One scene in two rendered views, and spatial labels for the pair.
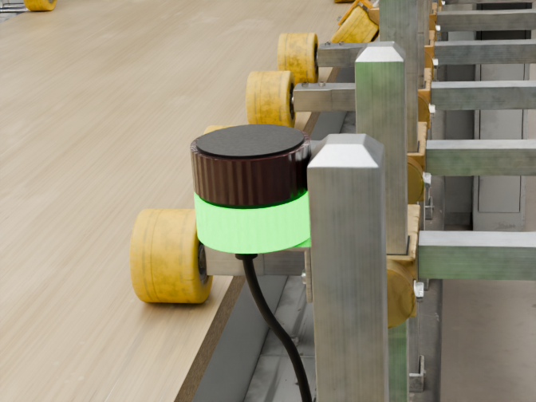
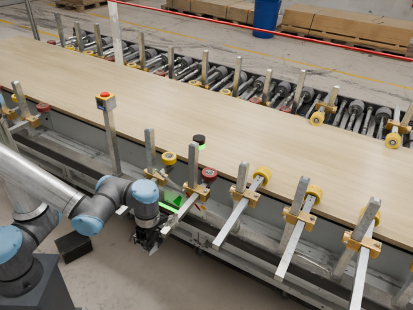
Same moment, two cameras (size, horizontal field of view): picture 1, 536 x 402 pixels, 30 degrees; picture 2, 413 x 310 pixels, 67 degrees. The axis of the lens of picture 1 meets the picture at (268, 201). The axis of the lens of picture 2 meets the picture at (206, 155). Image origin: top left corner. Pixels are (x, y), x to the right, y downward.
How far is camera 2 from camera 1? 1.55 m
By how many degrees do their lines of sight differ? 90
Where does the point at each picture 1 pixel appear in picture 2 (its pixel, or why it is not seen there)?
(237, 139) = (199, 136)
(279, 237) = not seen: hidden behind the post
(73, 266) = (280, 173)
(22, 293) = (271, 166)
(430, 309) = (317, 272)
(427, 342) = (298, 263)
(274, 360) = (322, 250)
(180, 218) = (260, 170)
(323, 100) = not seen: hidden behind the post
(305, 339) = (333, 260)
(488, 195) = not seen: outside the picture
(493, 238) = (240, 206)
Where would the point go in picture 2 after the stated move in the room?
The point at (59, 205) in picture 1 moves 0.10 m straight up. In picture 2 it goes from (314, 175) to (319, 160)
